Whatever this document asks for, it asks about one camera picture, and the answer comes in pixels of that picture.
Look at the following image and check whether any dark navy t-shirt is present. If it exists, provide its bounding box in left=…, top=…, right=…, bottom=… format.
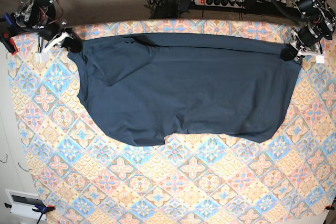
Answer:
left=68, top=33, right=301, bottom=146

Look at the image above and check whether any lower right table clamp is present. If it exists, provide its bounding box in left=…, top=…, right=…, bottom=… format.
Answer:
left=324, top=206, right=335, bottom=211

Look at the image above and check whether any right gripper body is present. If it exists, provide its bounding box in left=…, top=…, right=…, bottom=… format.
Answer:
left=36, top=23, right=62, bottom=41

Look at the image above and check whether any table clamp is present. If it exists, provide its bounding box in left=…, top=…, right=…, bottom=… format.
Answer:
left=324, top=206, right=335, bottom=211
left=4, top=203, right=55, bottom=223
left=0, top=13, right=18, bottom=56

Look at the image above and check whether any colourful patterned tablecloth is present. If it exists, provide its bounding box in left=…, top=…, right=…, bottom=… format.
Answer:
left=6, top=35, right=335, bottom=223

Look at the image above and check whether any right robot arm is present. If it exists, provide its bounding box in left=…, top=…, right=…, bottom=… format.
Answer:
left=1, top=0, right=82, bottom=54

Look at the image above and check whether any white floor vent box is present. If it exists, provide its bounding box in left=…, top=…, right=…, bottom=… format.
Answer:
left=5, top=189, right=43, bottom=220

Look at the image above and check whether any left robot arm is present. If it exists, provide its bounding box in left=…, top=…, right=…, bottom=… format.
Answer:
left=270, top=0, right=335, bottom=61

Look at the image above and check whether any lower left table clamp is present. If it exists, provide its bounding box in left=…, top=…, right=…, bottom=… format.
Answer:
left=4, top=203, right=55, bottom=223

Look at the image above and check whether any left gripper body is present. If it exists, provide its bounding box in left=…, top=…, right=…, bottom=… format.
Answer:
left=298, top=24, right=324, bottom=47

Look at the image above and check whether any upper left table clamp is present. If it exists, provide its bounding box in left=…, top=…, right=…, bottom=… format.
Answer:
left=0, top=13, right=18, bottom=56

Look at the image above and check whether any white power strip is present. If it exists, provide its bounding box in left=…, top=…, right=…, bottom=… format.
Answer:
left=194, top=0, right=243, bottom=8

